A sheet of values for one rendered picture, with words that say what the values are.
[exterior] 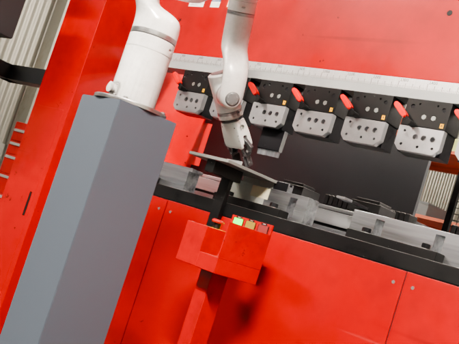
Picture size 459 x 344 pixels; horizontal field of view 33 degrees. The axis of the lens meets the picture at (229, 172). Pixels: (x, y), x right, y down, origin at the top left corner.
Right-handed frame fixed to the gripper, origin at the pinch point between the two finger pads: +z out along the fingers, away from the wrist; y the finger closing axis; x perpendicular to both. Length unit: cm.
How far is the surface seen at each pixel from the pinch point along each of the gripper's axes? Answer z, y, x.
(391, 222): 16, -56, -8
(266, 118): -9.6, 1.1, -15.2
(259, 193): 11.8, -4.8, -0.4
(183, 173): 7.6, 33.2, 4.5
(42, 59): -13, 280, -58
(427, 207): 206, 215, -325
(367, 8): -39, -25, -46
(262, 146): -0.3, 2.6, -11.7
